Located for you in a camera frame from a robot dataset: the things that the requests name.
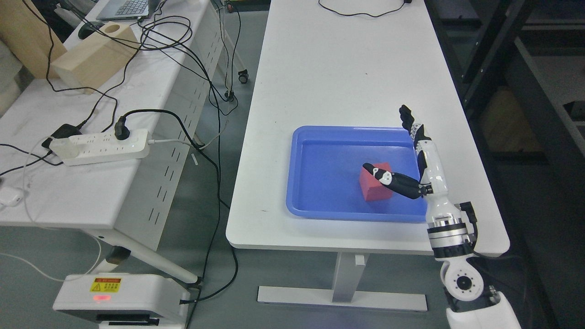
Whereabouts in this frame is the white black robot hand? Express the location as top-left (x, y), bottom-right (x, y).
top-left (363, 105), bottom-right (462, 229)

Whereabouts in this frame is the pink foam block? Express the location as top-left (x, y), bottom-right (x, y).
top-left (359, 167), bottom-right (394, 202)

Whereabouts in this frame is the blue plastic tray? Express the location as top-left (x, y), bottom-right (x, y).
top-left (286, 126), bottom-right (427, 223)

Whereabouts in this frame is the black metal shelf right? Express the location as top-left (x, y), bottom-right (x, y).
top-left (425, 0), bottom-right (585, 329)

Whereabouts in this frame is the white table with tray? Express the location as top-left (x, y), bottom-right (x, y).
top-left (226, 0), bottom-right (510, 311)

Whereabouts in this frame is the wooden block with hole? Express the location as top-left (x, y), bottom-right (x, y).
top-left (51, 21), bottom-right (138, 95)

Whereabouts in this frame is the white side desk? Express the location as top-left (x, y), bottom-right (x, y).
top-left (0, 0), bottom-right (223, 284)

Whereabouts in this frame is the white floor device box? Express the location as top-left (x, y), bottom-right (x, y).
top-left (53, 273), bottom-right (190, 329)

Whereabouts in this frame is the white power strip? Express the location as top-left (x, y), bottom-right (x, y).
top-left (49, 129), bottom-right (150, 166)

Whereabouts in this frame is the laptop computer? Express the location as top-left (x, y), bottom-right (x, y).
top-left (96, 0), bottom-right (161, 21)

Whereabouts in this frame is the white charger adapter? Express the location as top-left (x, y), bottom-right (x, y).
top-left (0, 186), bottom-right (24, 207)

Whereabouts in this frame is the black power cable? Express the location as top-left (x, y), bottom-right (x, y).
top-left (113, 109), bottom-right (239, 303)

